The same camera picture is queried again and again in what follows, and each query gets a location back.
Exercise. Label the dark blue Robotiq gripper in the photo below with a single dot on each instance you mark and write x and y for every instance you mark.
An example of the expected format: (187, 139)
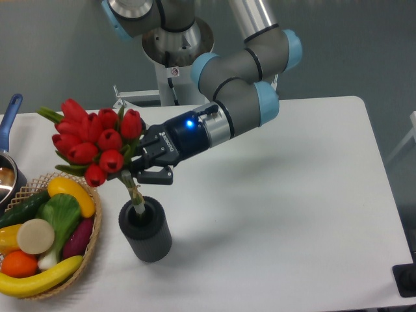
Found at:
(165, 145)

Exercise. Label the red tulip bouquet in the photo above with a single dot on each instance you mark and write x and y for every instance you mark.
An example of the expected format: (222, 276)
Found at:
(96, 145)

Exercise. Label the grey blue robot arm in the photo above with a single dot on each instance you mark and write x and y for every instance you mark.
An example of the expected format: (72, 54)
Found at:
(228, 95)

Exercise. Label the dark grey ribbed vase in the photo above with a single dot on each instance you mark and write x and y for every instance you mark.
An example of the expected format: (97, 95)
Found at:
(149, 236)

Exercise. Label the yellow squash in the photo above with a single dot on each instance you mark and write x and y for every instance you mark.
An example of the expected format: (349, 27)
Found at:
(64, 185)

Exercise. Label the green bok choy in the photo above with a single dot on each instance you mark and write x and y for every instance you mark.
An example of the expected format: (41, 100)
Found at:
(63, 213)

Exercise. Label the purple sweet potato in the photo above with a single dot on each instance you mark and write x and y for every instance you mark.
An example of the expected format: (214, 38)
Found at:
(77, 243)

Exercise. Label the dark green cucumber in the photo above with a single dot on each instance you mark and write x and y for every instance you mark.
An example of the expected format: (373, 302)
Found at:
(24, 211)

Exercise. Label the beige round disc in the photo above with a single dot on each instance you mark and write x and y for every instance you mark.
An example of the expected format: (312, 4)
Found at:
(35, 236)

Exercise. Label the yellow bell pepper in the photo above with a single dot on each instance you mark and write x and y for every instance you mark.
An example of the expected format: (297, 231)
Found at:
(8, 239)

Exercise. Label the orange fruit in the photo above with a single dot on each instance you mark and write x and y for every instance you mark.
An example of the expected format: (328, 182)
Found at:
(19, 264)

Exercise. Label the yellow banana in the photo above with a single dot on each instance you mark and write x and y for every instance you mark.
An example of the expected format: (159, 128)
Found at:
(39, 283)

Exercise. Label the black device at edge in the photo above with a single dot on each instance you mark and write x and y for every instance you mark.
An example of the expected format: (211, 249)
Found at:
(405, 279)

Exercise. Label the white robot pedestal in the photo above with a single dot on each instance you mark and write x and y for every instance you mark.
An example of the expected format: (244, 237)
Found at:
(172, 55)

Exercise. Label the blue handled saucepan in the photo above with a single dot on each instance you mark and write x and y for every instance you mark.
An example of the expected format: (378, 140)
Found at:
(12, 179)

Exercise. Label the white frame at right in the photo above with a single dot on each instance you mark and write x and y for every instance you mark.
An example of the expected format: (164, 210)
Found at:
(404, 146)

